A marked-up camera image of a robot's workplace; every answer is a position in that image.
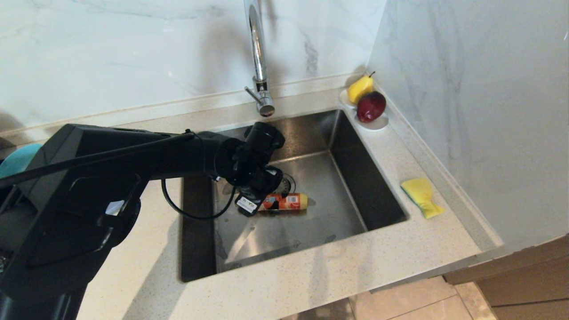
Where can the dark red apple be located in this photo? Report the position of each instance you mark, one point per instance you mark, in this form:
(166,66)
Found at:
(370,107)

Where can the yellow sponge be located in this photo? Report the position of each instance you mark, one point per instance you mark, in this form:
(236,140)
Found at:
(420,192)

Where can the wooden cabinet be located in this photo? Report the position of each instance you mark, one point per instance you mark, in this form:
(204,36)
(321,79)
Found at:
(524,284)

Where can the yellow pear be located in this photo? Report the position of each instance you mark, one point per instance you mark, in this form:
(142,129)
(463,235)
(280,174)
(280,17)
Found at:
(359,90)

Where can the metal sink drain strainer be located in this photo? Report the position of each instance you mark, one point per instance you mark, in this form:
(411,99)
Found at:
(290,183)

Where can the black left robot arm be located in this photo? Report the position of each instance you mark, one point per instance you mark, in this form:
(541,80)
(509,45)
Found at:
(111,178)

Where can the chrome faucet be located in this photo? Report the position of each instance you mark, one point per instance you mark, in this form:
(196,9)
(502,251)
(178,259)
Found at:
(258,44)

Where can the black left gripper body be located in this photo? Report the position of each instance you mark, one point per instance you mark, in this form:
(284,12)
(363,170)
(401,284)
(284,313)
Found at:
(262,184)

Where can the orange dish soap bottle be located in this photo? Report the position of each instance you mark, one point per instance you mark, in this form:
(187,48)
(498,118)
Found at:
(286,202)

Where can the light blue bowl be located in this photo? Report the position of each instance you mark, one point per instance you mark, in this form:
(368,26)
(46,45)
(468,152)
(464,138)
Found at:
(18,158)

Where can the stainless steel sink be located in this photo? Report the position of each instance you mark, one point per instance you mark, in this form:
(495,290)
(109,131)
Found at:
(355,178)

